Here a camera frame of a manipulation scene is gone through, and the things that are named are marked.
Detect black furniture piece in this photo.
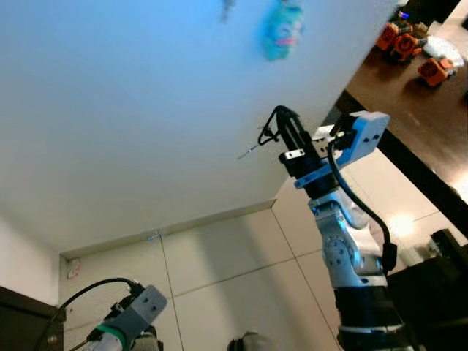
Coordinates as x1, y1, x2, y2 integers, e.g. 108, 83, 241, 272
386, 228, 468, 351

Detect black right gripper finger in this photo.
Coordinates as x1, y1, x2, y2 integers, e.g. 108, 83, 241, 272
273, 107, 296, 153
287, 110, 314, 148

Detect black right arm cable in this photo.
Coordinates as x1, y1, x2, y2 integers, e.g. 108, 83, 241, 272
327, 139, 399, 275

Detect white bag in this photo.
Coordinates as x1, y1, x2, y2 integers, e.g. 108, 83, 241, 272
424, 35, 466, 65

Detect dark wooden cabinet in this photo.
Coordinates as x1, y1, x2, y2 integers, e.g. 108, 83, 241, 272
0, 285, 65, 351

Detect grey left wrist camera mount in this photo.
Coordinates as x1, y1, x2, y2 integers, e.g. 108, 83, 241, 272
102, 285, 169, 344

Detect white wall socket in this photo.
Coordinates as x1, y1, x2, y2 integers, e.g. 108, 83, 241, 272
66, 259, 81, 281

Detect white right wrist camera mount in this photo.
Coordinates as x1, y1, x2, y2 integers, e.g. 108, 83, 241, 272
292, 111, 391, 192

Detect black threshold strip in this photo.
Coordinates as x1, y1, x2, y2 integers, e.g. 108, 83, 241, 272
333, 89, 468, 236

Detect keys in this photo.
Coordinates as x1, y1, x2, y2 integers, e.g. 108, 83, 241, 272
237, 107, 282, 160

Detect orange toy vehicle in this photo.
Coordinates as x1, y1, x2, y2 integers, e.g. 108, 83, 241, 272
391, 29, 426, 65
418, 57, 458, 88
376, 22, 401, 52

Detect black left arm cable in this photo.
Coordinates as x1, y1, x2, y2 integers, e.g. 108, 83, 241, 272
33, 278, 143, 351

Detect blue plush toy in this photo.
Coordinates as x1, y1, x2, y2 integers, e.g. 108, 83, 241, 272
261, 0, 304, 62

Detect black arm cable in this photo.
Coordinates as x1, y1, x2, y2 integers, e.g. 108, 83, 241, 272
33, 278, 143, 351
327, 139, 399, 275

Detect grey robot foot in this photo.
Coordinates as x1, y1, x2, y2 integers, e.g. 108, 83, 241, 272
227, 331, 275, 351

